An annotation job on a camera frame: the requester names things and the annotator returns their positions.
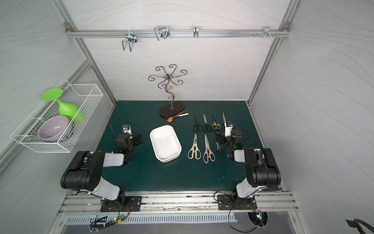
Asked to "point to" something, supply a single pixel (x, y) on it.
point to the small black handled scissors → (219, 150)
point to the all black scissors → (197, 127)
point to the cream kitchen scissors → (195, 151)
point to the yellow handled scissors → (215, 126)
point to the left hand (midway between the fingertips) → (133, 133)
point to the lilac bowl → (53, 128)
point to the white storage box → (165, 144)
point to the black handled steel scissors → (206, 127)
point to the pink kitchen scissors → (209, 154)
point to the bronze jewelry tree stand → (172, 109)
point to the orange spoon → (170, 119)
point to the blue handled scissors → (223, 124)
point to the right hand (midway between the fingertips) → (224, 129)
